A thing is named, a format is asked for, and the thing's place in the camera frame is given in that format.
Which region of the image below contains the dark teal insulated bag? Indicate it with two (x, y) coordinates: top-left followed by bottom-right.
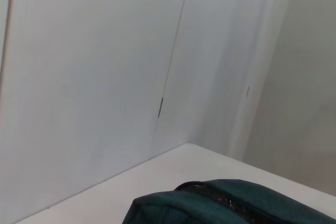
(123, 178), (336, 224)

